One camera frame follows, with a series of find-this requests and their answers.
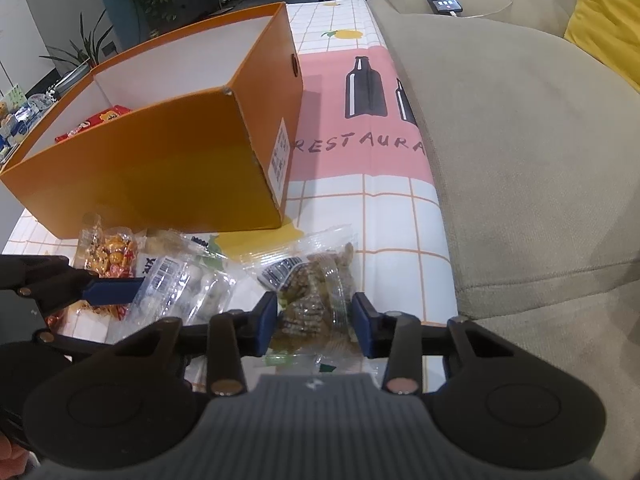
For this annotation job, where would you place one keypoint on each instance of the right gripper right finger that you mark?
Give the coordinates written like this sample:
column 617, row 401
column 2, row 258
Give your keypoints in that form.
column 401, row 339

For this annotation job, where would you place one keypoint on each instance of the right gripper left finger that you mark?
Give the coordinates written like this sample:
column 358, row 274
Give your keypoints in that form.
column 226, row 339

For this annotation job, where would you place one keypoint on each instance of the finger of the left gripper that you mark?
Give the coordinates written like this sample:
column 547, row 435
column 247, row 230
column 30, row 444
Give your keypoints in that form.
column 107, row 291

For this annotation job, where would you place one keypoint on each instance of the clear dark snack packet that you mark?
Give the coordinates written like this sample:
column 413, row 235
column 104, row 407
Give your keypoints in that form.
column 312, row 279

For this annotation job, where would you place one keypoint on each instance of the red cartoon snack bag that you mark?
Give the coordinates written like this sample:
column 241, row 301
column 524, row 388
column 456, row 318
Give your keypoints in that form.
column 107, row 115

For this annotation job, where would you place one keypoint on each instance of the person right hand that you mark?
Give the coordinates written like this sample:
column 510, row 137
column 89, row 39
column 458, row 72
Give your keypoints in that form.
column 13, row 459

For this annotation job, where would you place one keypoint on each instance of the orange candy packet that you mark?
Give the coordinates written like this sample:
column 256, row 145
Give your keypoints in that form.
column 108, row 252

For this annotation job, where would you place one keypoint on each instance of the red dried meat packet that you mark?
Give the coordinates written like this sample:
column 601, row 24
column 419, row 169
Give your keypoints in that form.
column 83, row 321

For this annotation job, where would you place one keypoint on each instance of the clear white candy packet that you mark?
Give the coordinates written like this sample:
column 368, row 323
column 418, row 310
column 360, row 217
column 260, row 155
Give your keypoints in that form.
column 184, row 276

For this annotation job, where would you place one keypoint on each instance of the checkered pink tablecloth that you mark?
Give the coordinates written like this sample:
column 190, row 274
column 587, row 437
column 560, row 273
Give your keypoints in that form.
column 358, row 159

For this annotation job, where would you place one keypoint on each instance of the orange cardboard box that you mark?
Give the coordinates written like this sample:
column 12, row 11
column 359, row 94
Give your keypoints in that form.
column 207, row 146

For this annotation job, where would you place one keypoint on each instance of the potted plant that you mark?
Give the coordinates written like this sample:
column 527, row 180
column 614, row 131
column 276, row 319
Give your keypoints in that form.
column 95, row 45

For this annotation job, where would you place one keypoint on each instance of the beige sofa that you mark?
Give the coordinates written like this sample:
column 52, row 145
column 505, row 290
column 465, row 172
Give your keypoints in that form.
column 534, row 149

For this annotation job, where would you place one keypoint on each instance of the yellow cushion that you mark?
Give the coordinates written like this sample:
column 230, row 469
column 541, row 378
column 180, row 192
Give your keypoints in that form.
column 608, row 30

